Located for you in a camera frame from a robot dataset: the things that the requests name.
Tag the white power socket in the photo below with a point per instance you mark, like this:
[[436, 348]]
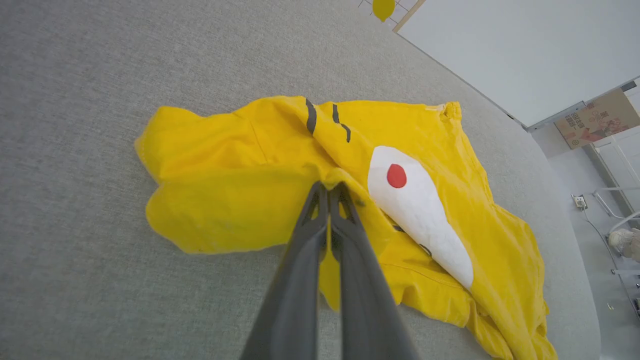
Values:
[[580, 201]]

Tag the white panelled door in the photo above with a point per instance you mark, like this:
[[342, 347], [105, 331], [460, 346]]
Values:
[[622, 160]]

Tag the lemon print screen panel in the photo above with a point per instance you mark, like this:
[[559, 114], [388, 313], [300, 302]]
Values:
[[384, 7]]

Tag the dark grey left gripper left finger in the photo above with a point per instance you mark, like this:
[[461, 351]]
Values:
[[295, 290]]

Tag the white metal rack frame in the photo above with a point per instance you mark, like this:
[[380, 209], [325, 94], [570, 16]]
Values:
[[617, 205]]

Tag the white shoe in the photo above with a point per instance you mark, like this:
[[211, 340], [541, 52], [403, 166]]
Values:
[[625, 242]]

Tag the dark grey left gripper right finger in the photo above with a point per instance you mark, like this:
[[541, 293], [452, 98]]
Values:
[[365, 300]]

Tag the brown printed cardboard box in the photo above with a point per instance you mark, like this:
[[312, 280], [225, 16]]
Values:
[[597, 120]]

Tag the grey fabric sofa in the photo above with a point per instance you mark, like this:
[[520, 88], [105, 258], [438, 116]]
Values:
[[100, 125]]

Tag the yellow t-shirt with print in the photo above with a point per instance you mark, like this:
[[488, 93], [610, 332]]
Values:
[[225, 200]]

